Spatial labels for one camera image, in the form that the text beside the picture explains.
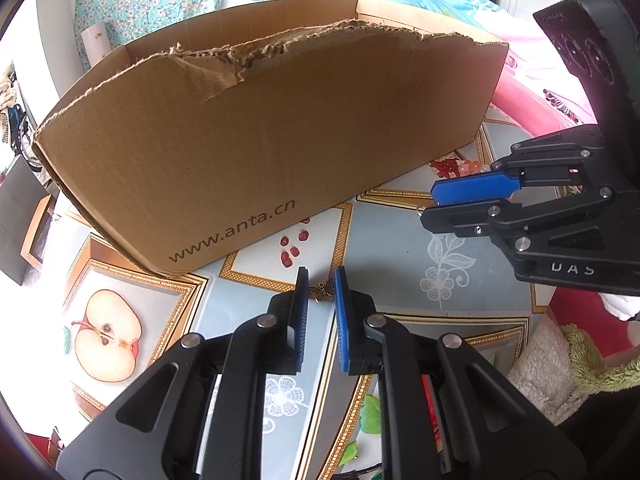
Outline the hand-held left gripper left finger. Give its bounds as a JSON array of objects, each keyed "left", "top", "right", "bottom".
[{"left": 56, "top": 266, "right": 311, "bottom": 480}]

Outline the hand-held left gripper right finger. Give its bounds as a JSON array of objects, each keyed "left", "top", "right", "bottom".
[{"left": 332, "top": 266, "right": 587, "bottom": 480}]

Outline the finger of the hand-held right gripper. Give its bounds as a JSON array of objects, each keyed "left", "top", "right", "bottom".
[
  {"left": 420, "top": 186, "right": 617, "bottom": 252},
  {"left": 431, "top": 125, "right": 608, "bottom": 206}
]

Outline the pink white bead bracelet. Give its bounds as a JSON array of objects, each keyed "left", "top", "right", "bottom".
[{"left": 454, "top": 159, "right": 493, "bottom": 177}]

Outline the brown cardboard box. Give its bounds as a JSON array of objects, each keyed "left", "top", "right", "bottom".
[{"left": 32, "top": 0, "right": 510, "bottom": 277}]

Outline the pink bed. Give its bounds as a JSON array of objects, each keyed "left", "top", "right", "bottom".
[{"left": 480, "top": 7, "right": 598, "bottom": 138}]

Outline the green fluffy garment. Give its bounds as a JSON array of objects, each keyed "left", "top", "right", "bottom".
[{"left": 560, "top": 324, "right": 640, "bottom": 396}]

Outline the wooden stool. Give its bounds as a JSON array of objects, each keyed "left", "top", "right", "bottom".
[{"left": 20, "top": 194, "right": 56, "bottom": 268}]

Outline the dark flat panel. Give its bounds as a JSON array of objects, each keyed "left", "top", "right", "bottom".
[{"left": 0, "top": 155, "right": 51, "bottom": 287}]

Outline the wheelchair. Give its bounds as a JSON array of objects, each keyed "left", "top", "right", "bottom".
[{"left": 7, "top": 100, "right": 43, "bottom": 168}]

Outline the rolled pink mat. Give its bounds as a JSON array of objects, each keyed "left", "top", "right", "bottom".
[{"left": 80, "top": 21, "right": 112, "bottom": 71}]

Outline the pile of clothes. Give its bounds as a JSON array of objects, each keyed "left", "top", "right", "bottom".
[{"left": 0, "top": 72, "right": 18, "bottom": 111}]

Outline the floral wall cloth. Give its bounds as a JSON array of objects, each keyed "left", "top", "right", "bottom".
[{"left": 75, "top": 0, "right": 240, "bottom": 56}]

